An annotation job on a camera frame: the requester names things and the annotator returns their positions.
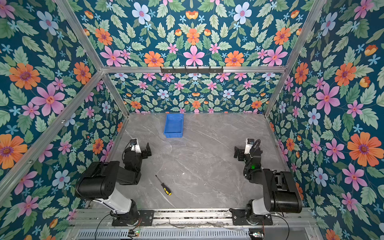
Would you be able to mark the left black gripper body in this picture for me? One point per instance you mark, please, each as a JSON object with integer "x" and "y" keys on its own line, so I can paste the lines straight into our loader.
{"x": 144, "y": 149}

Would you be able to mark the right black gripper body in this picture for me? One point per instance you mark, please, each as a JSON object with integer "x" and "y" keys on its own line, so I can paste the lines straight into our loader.
{"x": 240, "y": 151}

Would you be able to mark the black yellow screwdriver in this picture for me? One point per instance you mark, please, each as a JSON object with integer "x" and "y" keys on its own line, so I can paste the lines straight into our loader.
{"x": 166, "y": 189}

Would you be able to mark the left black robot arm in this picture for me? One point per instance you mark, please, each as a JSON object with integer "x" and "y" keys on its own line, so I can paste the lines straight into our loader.
{"x": 98, "y": 184}

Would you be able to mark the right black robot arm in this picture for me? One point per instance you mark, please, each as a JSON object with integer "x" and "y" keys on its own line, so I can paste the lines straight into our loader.
{"x": 280, "y": 194}

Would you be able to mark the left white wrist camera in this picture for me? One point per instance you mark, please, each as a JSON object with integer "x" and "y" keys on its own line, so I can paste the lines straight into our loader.
{"x": 134, "y": 146}

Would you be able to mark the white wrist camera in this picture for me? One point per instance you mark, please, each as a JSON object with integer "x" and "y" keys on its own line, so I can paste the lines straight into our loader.
{"x": 249, "y": 145}
{"x": 134, "y": 146}

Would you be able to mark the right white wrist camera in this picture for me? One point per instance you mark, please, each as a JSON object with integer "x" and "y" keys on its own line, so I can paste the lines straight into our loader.
{"x": 249, "y": 145}

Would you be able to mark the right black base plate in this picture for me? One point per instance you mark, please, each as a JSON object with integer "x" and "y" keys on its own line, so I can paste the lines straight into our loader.
{"x": 242, "y": 217}

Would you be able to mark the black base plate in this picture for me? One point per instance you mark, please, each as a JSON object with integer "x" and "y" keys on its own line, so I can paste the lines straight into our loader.
{"x": 132, "y": 219}
{"x": 242, "y": 217}

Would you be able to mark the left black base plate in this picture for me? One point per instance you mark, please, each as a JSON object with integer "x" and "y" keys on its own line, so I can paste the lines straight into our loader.
{"x": 132, "y": 219}

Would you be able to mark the aluminium mounting rail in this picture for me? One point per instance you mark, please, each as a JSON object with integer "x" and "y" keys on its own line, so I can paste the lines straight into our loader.
{"x": 192, "y": 218}

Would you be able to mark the white slotted cable duct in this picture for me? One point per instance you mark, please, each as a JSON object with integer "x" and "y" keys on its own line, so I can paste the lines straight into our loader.
{"x": 165, "y": 234}

